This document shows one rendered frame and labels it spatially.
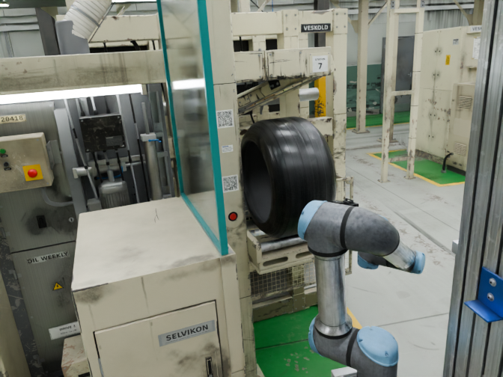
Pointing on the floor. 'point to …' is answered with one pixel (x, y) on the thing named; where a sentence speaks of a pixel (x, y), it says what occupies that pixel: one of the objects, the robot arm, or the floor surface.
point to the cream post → (232, 162)
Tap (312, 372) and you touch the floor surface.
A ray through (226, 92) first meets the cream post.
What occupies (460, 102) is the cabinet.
